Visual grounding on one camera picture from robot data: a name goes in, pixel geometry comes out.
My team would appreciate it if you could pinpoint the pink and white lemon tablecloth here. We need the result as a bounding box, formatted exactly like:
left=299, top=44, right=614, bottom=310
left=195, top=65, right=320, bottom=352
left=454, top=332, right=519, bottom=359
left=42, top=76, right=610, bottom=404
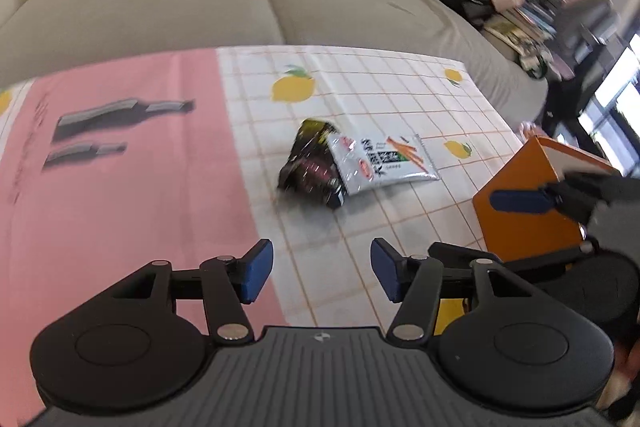
left=0, top=46, right=539, bottom=427

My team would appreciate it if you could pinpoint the black snack packet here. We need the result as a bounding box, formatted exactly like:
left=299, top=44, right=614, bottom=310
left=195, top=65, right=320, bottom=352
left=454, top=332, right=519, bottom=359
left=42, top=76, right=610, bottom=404
left=277, top=118, right=348, bottom=209

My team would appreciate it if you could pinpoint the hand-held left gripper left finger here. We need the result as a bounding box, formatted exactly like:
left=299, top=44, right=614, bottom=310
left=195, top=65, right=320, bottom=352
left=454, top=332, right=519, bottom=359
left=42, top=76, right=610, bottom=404
left=107, top=238, right=275, bottom=343

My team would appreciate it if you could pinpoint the green and black bag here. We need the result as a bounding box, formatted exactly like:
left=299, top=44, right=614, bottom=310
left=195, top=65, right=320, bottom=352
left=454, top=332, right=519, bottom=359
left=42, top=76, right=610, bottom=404
left=517, top=52, right=549, bottom=80

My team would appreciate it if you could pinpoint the black framed window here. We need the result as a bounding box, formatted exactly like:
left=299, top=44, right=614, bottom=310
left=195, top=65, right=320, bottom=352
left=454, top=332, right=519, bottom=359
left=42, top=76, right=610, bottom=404
left=575, top=32, right=640, bottom=180

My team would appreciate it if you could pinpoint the pile of books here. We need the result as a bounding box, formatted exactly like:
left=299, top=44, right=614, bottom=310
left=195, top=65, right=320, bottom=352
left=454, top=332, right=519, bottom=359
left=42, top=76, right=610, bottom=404
left=479, top=0, right=557, bottom=58

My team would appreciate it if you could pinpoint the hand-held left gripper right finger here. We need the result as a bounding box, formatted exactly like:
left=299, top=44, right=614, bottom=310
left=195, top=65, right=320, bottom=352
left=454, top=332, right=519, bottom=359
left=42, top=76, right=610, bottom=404
left=370, top=237, right=539, bottom=343

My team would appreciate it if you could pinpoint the grey office chair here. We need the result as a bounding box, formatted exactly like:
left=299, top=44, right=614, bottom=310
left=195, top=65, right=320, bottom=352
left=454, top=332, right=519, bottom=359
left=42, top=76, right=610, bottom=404
left=552, top=0, right=619, bottom=64

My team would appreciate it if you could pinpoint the orange storage box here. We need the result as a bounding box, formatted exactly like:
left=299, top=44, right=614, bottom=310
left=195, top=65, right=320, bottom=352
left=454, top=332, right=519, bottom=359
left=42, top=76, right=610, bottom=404
left=472, top=135, right=621, bottom=264

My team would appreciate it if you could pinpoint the white carrot print snack packet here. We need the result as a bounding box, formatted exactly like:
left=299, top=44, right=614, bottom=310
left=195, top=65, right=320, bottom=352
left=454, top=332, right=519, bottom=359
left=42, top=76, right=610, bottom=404
left=326, top=132, right=441, bottom=198

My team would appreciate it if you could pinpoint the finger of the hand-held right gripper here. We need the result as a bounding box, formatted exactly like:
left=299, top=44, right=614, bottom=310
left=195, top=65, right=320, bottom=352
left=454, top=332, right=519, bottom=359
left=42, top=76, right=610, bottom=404
left=490, top=171, right=624, bottom=229

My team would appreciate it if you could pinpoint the beige sofa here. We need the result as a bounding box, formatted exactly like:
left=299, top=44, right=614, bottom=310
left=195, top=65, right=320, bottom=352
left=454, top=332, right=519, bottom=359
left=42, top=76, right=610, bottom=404
left=0, top=0, right=551, bottom=128

